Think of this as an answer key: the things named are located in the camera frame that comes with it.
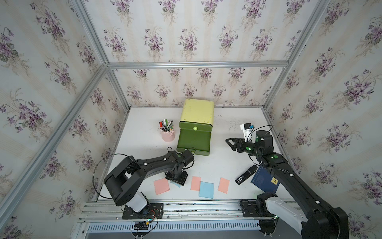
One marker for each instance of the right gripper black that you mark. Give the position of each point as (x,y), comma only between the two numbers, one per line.
(239,142)

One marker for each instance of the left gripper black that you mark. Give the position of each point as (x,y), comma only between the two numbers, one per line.
(182,182)

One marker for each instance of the blue sticky pad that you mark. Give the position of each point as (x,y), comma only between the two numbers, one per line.
(206,190)
(176,184)

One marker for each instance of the pink sticky pad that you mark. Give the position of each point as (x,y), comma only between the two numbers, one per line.
(196,183)
(161,186)
(223,185)

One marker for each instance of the green drawer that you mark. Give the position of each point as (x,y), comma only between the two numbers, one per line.
(197,142)
(195,126)

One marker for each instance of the green top drawer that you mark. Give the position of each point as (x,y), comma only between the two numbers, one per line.
(195,126)

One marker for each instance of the yellow green drawer cabinet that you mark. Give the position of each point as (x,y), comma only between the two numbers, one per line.
(200,111)

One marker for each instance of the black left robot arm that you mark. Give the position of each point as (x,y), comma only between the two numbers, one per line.
(126,178)

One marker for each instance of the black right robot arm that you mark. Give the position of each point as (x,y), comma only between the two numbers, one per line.
(317,219)

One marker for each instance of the pink pen cup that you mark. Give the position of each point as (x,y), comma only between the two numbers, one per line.
(168,136)

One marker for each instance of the dark blue notebook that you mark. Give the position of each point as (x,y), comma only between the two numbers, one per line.
(265,181)

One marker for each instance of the pens in cup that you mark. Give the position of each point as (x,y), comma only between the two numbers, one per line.
(166,125)

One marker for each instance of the small circuit board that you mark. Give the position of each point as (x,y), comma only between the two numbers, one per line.
(141,226)

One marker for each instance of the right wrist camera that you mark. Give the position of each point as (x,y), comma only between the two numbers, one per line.
(247,129)

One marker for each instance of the aluminium front rail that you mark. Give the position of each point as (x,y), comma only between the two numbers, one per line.
(172,210)

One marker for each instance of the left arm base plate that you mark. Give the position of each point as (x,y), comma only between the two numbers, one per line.
(149,212)

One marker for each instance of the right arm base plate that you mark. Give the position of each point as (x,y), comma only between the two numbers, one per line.
(250,209)

